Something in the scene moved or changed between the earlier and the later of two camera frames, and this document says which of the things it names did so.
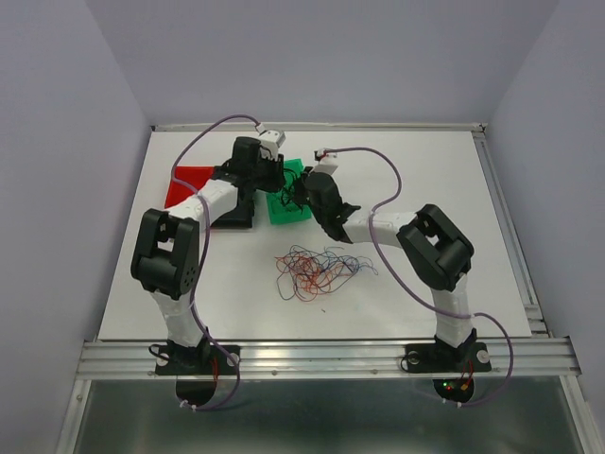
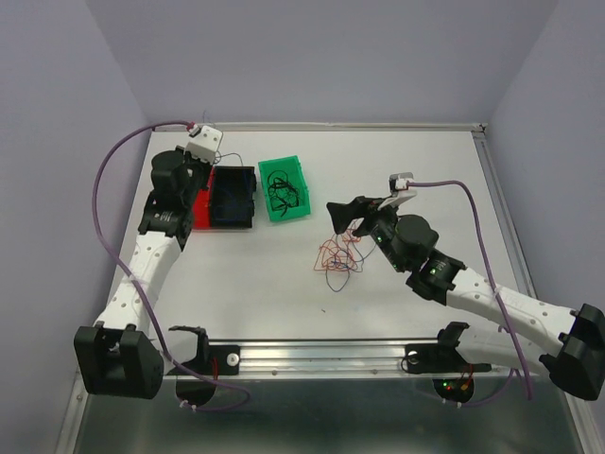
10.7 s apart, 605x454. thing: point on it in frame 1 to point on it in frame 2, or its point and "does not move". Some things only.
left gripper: (276, 183) to (206, 166)
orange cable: (307, 274) to (337, 255)
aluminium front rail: (328, 357) does not move
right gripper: (301, 184) to (360, 206)
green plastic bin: (285, 205) does not move
